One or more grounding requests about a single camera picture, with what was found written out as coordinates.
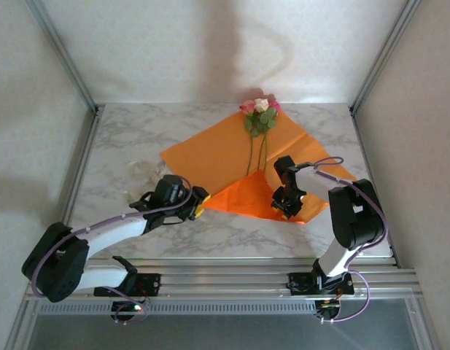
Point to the aluminium frame post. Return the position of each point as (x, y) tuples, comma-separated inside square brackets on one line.
[(385, 54), (63, 54)]

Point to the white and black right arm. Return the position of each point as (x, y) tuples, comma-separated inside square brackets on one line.
[(356, 215)]

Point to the aluminium frame bar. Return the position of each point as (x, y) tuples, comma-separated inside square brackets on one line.
[(22, 324), (423, 324)]

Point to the orange wrapping paper sheet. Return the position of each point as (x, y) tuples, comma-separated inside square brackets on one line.
[(217, 153)]

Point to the cream printed satin ribbon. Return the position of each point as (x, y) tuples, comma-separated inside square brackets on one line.
[(151, 169)]

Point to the cream artificial rose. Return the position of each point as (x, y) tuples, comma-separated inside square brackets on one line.
[(261, 104)]

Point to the grey translucent panel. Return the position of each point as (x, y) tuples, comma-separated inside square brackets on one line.
[(224, 331)]

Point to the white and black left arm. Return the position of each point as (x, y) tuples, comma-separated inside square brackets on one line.
[(115, 229)]

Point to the wide aluminium frame rail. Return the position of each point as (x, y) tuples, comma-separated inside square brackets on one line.
[(224, 280)]

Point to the aluminium table side rail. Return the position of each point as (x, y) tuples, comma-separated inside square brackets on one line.
[(365, 146), (80, 175)]

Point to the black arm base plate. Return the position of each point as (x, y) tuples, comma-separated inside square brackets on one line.
[(151, 282), (297, 284)]

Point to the magenta artificial rose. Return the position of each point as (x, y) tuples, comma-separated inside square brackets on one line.
[(275, 105)]

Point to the black controller board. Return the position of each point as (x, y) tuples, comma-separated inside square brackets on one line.
[(326, 308), (126, 308)]

